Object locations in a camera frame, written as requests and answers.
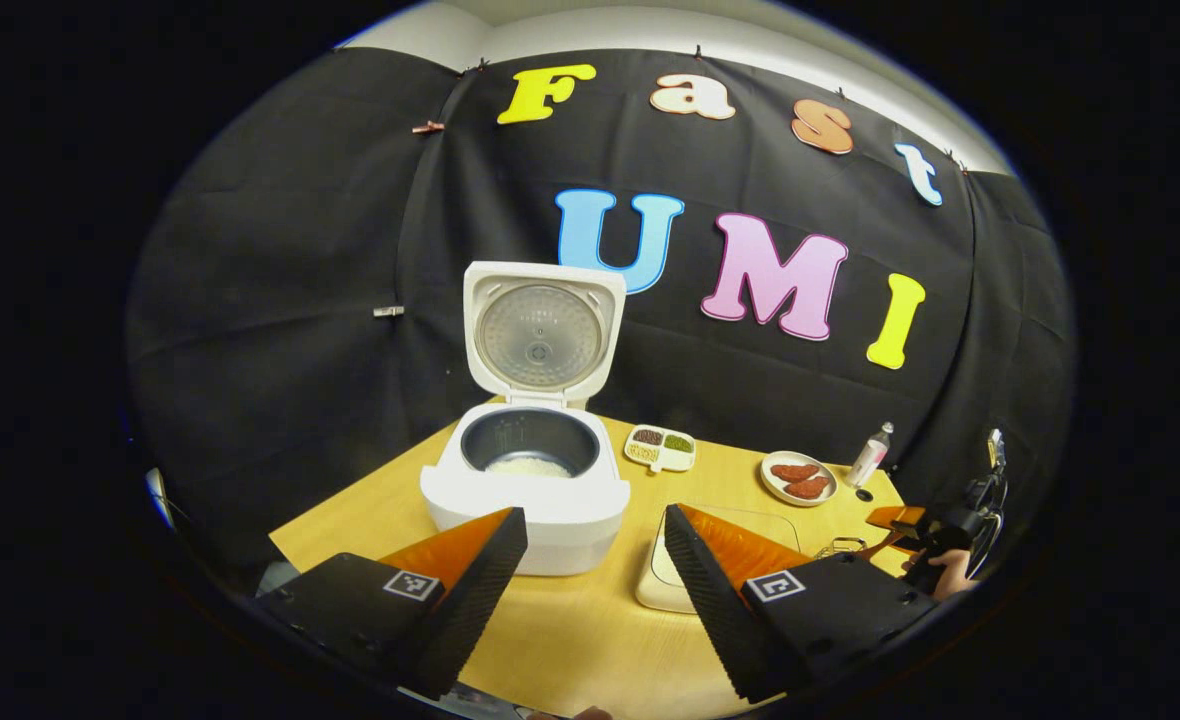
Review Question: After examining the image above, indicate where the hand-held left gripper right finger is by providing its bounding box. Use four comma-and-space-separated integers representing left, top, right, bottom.
664, 503, 941, 704

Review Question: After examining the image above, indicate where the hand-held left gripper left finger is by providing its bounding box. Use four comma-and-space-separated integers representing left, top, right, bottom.
255, 507, 529, 701

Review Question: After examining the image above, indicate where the brown wooden spoon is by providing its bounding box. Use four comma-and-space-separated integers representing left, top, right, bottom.
855, 528, 916, 563

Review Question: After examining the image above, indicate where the clear container of white rice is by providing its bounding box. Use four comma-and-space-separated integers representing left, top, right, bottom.
635, 505, 803, 614

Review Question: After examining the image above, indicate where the white rice cooker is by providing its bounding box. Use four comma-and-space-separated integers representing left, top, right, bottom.
420, 261, 632, 577

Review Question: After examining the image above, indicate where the clear bottle with pink label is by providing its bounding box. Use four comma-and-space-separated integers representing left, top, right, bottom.
845, 421, 895, 489

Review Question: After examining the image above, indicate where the white round plate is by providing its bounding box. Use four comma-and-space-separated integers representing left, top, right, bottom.
760, 450, 839, 508

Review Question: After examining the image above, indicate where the white divided dish of grains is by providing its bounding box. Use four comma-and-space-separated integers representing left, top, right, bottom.
623, 424, 697, 474

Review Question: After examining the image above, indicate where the black backdrop cloth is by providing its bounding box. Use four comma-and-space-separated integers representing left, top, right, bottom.
125, 45, 1076, 591

